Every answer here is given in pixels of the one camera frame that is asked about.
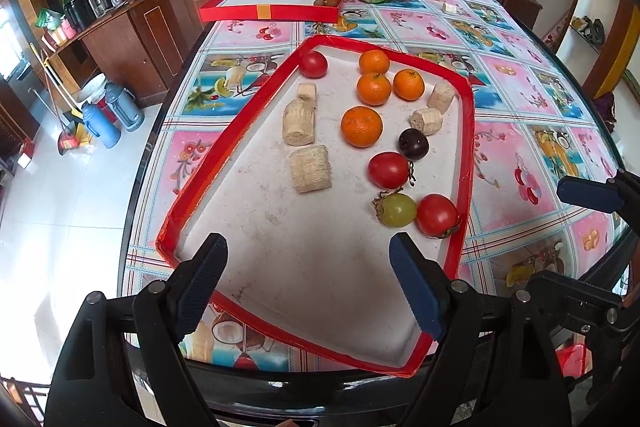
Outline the green bag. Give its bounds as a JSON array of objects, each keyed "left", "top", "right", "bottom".
[{"left": 36, "top": 8, "right": 63, "bottom": 30}]

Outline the round red tomato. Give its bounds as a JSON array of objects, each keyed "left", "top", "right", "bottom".
[{"left": 298, "top": 52, "right": 329, "bottom": 78}]

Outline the dark purple plum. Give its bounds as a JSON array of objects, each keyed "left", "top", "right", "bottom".
[{"left": 398, "top": 128, "right": 430, "bottom": 160}]

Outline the blue thermos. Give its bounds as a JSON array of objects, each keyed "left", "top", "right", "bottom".
[
  {"left": 81, "top": 103, "right": 122, "bottom": 149},
  {"left": 104, "top": 82, "right": 146, "bottom": 132}
]

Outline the broom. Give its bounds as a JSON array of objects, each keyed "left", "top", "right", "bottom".
[{"left": 30, "top": 44, "right": 83, "bottom": 128}]

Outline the black kettle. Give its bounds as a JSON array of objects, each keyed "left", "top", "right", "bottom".
[{"left": 64, "top": 0, "right": 96, "bottom": 32}]

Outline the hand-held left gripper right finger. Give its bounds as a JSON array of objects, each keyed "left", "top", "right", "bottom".
[{"left": 389, "top": 232, "right": 573, "bottom": 427}]

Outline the small red tomato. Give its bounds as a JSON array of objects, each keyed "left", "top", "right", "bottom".
[{"left": 416, "top": 194, "right": 462, "bottom": 239}]

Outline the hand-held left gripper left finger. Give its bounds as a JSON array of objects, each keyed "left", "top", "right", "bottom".
[{"left": 45, "top": 232, "right": 230, "bottom": 427}]

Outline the green tomato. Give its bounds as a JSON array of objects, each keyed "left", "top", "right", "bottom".
[{"left": 371, "top": 191, "right": 417, "bottom": 228}]

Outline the oblong red tomato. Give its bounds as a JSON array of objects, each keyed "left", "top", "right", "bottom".
[{"left": 368, "top": 152, "right": 416, "bottom": 189}]

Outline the metal basin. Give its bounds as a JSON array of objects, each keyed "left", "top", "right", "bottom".
[{"left": 75, "top": 73, "right": 108, "bottom": 105}]

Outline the dark shoe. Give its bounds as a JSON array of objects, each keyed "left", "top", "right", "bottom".
[{"left": 582, "top": 18, "right": 606, "bottom": 45}]

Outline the red tray with white inside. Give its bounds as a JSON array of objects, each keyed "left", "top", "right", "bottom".
[{"left": 156, "top": 34, "right": 476, "bottom": 379}]

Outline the red dustpan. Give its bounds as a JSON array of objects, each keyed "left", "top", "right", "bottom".
[{"left": 56, "top": 122, "right": 93, "bottom": 156}]

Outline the large orange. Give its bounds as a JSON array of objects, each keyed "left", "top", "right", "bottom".
[{"left": 341, "top": 106, "right": 384, "bottom": 148}]

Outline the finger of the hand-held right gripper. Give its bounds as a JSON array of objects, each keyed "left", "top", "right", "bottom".
[
  {"left": 530, "top": 271, "right": 627, "bottom": 404},
  {"left": 556, "top": 167, "right": 640, "bottom": 228}
]

